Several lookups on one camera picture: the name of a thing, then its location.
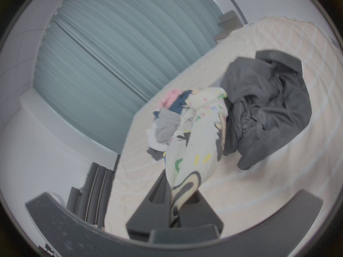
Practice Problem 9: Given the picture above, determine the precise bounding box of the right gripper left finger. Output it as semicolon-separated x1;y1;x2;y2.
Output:
126;168;172;241

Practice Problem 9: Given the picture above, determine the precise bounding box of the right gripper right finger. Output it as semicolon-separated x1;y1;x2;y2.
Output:
177;190;224;235

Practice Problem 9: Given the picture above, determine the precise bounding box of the white printed pyjama top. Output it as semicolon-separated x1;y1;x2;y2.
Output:
163;87;229;227

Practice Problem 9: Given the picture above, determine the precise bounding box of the bed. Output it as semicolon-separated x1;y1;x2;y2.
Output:
103;0;343;235

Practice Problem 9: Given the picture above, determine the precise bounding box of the pile of clothes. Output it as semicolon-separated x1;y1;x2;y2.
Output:
147;89;194;161

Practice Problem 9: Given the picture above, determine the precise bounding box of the black garment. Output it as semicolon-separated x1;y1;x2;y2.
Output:
220;50;313;171

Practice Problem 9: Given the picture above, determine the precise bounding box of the blue-green curtain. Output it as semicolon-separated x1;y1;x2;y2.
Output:
32;18;150;155
55;0;234;102

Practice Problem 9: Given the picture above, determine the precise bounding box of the grey bedside table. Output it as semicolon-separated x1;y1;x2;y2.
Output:
213;10;245;42

